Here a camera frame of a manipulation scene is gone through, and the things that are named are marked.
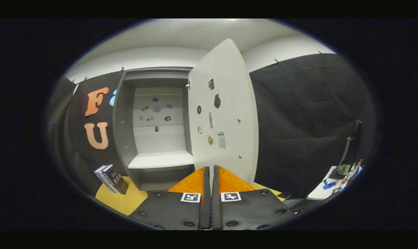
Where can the black backdrop cloth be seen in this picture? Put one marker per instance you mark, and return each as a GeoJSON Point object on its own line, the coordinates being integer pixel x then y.
{"type": "Point", "coordinates": [299, 121]}

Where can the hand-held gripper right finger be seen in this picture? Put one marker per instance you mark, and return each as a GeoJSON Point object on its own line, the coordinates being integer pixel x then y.
{"type": "Point", "coordinates": [250, 211]}

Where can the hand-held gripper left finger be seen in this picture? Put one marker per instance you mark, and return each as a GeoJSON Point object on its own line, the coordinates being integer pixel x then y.
{"type": "Point", "coordinates": [174, 211]}

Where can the small flat black object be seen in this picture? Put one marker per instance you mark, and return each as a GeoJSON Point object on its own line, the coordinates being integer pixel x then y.
{"type": "Point", "coordinates": [284, 195]}

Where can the light blue book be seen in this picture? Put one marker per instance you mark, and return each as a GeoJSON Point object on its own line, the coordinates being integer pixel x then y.
{"type": "Point", "coordinates": [99, 173]}

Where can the red green marker pen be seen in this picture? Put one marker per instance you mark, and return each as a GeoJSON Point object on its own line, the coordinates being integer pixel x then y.
{"type": "Point", "coordinates": [358, 164]}

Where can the small blue item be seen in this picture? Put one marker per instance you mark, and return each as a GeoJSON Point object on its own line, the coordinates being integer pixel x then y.
{"type": "Point", "coordinates": [329, 185]}

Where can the white side table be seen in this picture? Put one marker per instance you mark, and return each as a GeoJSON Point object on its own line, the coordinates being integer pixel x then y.
{"type": "Point", "coordinates": [319, 192]}

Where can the grey cabinet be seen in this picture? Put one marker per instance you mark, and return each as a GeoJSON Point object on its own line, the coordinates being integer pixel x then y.
{"type": "Point", "coordinates": [124, 131]}

